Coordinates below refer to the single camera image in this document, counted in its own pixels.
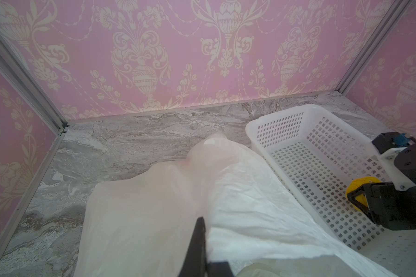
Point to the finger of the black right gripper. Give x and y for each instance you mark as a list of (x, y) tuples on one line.
[(371, 198)]

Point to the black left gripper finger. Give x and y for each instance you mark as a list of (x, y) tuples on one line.
[(196, 263)]

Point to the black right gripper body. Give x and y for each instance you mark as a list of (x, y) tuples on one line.
[(396, 210)]

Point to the long yellow toy fruit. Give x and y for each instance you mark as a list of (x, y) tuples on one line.
[(355, 193)]

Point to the white plastic bag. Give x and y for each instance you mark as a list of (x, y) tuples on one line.
[(142, 227)]

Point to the white perforated plastic basket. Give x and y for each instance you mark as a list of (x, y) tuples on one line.
[(316, 156)]

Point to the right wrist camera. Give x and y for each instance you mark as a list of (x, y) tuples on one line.
[(387, 147)]

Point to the right aluminium corner post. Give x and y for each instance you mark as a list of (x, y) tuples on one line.
[(380, 33)]

